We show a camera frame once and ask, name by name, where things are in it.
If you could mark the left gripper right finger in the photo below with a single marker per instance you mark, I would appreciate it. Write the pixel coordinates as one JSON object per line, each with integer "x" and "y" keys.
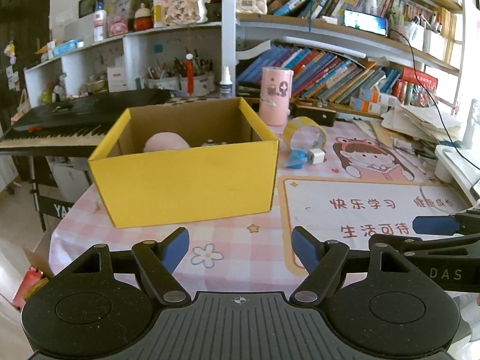
{"x": 324, "y": 263}

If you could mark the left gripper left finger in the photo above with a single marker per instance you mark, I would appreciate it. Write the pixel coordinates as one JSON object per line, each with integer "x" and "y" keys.
{"x": 156, "y": 263}

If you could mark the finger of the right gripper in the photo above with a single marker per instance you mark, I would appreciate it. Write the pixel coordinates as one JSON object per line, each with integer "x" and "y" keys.
{"x": 447, "y": 225}

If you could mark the white charger cube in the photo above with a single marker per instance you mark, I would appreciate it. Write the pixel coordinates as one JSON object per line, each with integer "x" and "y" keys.
{"x": 316, "y": 156}

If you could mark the blue wrapper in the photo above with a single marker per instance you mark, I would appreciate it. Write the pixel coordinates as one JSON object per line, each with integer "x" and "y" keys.
{"x": 297, "y": 159}

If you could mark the yellow tape roll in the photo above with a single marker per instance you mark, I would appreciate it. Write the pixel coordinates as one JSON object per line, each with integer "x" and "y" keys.
{"x": 304, "y": 134}

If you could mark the white desk stand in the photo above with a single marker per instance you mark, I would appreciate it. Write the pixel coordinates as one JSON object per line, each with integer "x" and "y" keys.
{"x": 453, "y": 169}

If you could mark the pink cartoon desk mat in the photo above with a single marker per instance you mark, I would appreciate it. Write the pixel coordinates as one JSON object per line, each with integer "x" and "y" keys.
{"x": 252, "y": 252}

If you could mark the yellow cardboard box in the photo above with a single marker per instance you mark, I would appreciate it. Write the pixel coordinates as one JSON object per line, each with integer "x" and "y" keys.
{"x": 229, "y": 170}

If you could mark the stack of papers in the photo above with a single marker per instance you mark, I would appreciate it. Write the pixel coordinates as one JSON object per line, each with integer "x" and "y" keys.
{"x": 422, "y": 123}

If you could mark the pink plush toy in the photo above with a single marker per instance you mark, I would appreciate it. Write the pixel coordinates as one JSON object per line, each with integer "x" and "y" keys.
{"x": 165, "y": 142}

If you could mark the dark brown wooden box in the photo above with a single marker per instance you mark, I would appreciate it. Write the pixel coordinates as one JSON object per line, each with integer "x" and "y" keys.
{"x": 320, "y": 112}

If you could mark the black electronic keyboard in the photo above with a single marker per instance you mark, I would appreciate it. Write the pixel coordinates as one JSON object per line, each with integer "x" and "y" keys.
{"x": 74, "y": 127}

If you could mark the wooden chess box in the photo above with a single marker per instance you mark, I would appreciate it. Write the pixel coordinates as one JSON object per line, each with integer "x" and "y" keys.
{"x": 176, "y": 101}

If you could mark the white pen holder tub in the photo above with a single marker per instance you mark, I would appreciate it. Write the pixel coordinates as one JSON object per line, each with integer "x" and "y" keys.
{"x": 202, "y": 85}

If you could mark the pink cylindrical pen holder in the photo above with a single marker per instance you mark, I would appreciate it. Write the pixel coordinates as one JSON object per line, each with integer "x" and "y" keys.
{"x": 275, "y": 94}

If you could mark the white spray bottle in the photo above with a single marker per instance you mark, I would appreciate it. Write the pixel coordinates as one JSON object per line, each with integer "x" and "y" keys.
{"x": 226, "y": 83}

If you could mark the white bookshelf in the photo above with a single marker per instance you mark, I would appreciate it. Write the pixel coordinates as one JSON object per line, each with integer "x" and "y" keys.
{"x": 217, "y": 40}

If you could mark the smartphone on shelf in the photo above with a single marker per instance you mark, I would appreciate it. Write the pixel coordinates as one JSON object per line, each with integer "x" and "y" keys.
{"x": 365, "y": 22}

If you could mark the red round doll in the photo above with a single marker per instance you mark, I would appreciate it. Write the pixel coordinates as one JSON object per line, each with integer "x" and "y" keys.
{"x": 142, "y": 19}

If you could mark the white plastic bottle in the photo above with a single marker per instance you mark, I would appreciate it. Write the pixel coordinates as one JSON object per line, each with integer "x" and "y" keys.
{"x": 100, "y": 22}

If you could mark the pink decorative ornament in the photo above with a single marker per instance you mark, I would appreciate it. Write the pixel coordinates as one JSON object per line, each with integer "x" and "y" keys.
{"x": 184, "y": 12}

